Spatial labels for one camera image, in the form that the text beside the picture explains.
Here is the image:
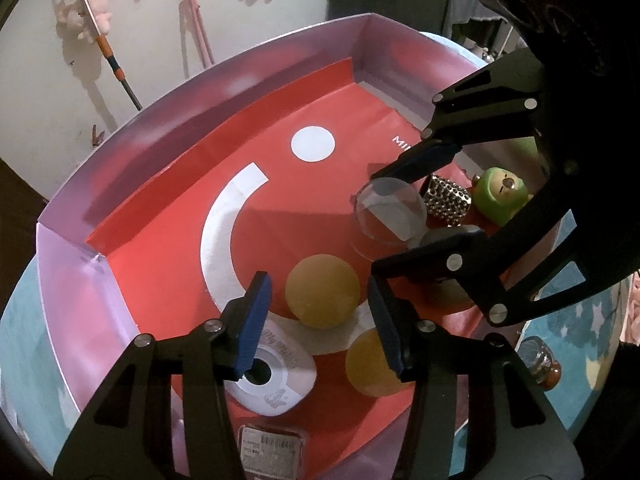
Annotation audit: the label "yellow egg-shaped makeup sponge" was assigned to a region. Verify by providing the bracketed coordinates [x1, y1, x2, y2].
[345, 329, 418, 397]
[285, 255, 362, 330]

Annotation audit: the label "clear plastic ball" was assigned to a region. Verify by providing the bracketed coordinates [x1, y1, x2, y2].
[350, 176, 428, 261]

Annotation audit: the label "green bear toy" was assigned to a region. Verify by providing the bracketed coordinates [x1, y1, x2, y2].
[472, 166, 533, 227]

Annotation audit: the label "gold studded cylinder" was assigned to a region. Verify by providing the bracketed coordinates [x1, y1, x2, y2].
[424, 175, 473, 228]

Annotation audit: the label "clear glitter jar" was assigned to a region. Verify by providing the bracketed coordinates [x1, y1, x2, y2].
[520, 337, 556, 386]

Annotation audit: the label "pink chopsticks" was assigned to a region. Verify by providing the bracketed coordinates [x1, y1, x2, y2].
[182, 0, 216, 66]

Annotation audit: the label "pale pink plush toy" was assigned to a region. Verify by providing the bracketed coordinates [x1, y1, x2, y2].
[55, 0, 113, 43]

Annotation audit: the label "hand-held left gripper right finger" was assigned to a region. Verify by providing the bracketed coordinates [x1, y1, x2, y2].
[367, 275, 586, 480]

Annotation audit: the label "dark green cloth table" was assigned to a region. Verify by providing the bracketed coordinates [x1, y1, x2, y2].
[327, 0, 516, 56]

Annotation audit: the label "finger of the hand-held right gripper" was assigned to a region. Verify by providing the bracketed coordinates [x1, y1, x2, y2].
[370, 47, 546, 183]
[371, 175, 576, 328]

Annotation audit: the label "pink cardboard box red liner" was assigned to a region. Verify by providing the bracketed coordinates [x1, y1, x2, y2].
[0, 12, 561, 480]

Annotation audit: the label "orange-handled stick tool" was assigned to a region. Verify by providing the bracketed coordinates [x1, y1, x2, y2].
[67, 0, 144, 111]

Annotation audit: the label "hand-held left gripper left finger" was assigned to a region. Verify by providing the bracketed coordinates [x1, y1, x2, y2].
[52, 271, 273, 480]

